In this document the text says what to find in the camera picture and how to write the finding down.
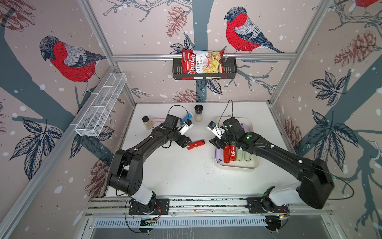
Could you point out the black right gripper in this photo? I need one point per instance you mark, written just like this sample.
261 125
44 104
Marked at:
216 143

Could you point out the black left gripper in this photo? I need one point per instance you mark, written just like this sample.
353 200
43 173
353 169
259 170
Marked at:
184 141

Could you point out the purple flashlight with yellow button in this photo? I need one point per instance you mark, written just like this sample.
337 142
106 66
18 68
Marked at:
245 127

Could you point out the small red flashlight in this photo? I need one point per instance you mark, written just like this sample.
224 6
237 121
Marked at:
196 144

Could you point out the large pale green flashlight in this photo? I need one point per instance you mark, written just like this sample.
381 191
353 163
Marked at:
239 155

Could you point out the large purple flashlight yellow rim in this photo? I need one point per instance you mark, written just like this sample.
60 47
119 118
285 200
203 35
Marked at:
219 154

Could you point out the large red flashlight white logo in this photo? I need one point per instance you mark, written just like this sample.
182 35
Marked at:
233 152

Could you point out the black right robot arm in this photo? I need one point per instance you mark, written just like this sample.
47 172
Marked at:
315 182

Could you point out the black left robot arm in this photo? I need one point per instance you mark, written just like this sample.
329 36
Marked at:
126 169

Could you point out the cream plastic storage tray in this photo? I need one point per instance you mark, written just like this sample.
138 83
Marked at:
246 162

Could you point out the glass spice grinder black cap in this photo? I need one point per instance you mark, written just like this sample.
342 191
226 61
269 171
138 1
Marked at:
198 113

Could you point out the small glass jar black lid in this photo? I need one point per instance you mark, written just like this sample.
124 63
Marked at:
147 122

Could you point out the red cassava chips bag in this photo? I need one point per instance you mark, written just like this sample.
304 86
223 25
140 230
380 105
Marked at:
202 62

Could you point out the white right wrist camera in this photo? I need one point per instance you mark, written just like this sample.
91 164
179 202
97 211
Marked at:
215 129

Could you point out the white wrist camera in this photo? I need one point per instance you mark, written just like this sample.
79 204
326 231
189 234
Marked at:
185 127
215 129

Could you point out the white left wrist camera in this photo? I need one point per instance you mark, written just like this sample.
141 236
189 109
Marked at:
185 127

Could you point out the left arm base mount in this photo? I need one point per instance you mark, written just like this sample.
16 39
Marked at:
154 207

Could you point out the black wall basket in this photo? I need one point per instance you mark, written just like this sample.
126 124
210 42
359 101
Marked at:
224 69

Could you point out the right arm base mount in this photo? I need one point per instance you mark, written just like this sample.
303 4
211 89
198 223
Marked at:
263 204

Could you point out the white wire mesh shelf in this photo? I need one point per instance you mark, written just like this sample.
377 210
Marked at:
97 113

